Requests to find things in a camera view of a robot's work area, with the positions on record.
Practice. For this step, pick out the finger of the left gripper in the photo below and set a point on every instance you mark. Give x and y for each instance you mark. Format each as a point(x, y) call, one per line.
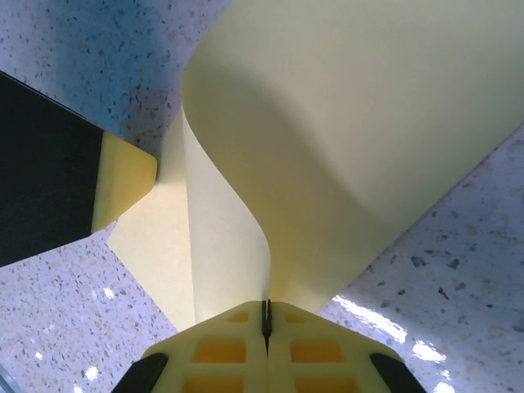
point(53, 172)

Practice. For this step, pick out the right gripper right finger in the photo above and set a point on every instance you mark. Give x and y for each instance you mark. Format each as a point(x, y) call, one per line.
point(319, 356)

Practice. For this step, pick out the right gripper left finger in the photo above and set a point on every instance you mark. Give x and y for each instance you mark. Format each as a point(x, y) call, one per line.
point(213, 356)

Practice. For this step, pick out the yellow cloth sheet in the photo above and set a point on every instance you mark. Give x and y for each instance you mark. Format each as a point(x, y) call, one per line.
point(327, 123)

